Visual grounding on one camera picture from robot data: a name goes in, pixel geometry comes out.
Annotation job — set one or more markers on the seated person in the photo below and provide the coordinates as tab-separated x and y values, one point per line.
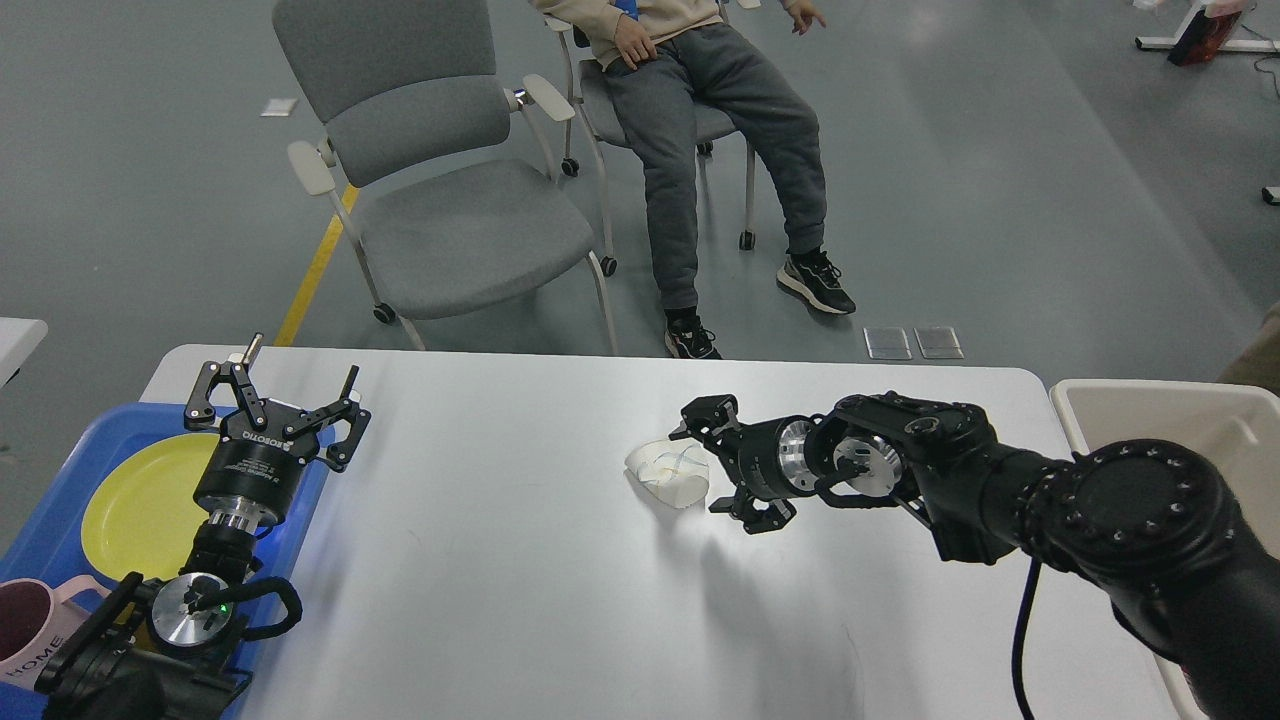
673	70

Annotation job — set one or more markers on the beige plastic bin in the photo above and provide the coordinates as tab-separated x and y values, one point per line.
1235	427

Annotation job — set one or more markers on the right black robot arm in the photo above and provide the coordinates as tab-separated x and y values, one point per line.
1151	523

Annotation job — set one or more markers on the grey office chair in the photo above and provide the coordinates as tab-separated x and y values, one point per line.
398	83

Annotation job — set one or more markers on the person's wheeled chair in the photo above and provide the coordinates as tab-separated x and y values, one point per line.
584	86

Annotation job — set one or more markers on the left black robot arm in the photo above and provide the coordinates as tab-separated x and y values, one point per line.
162	648

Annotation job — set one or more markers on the blue plastic tray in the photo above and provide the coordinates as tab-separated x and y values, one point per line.
50	546

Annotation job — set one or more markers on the pink mug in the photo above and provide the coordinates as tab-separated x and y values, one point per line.
37	619

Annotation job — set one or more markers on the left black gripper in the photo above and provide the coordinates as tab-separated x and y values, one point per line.
252	478

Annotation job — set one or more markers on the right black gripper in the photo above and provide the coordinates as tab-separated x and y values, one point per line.
766	461

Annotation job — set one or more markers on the white side table corner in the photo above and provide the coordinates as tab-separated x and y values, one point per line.
19	338

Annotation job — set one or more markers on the yellow plate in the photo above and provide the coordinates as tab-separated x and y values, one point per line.
140	510

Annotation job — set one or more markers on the white tissue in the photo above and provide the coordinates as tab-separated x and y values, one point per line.
675	471

